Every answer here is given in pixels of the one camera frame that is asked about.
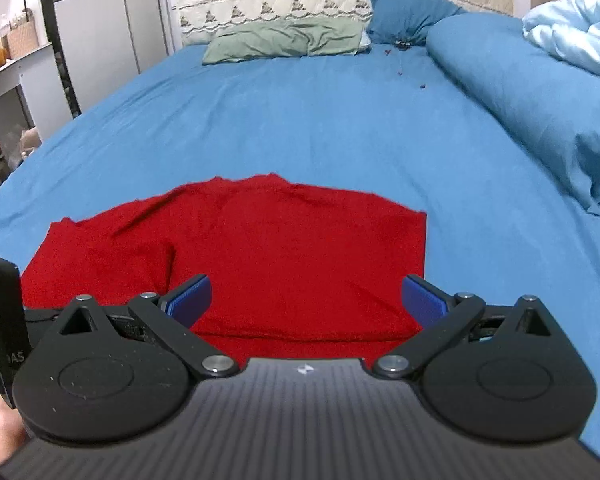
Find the red knit sweater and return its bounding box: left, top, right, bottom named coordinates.
left=21, top=174, right=427, bottom=362

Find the person's left hand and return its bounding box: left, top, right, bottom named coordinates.
left=0, top=396, right=28, bottom=465

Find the blue bed sheet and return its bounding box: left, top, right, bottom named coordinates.
left=0, top=47, right=600, bottom=454

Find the white desk shelf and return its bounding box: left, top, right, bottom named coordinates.
left=0, top=44, right=72, bottom=186

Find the blue rolled duvet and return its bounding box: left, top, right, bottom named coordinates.
left=426, top=13, right=600, bottom=216

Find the woven basket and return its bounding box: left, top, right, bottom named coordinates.
left=6, top=21, right=40, bottom=58

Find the white wardrobe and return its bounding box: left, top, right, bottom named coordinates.
left=41, top=0, right=169, bottom=114

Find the dark blue pillow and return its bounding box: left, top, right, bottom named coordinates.
left=366, top=0, right=465, bottom=46

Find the green pillow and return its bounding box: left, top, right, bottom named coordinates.
left=202, top=16, right=372, bottom=65

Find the light blue blanket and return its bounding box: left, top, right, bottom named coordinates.
left=522, top=0, right=600, bottom=76

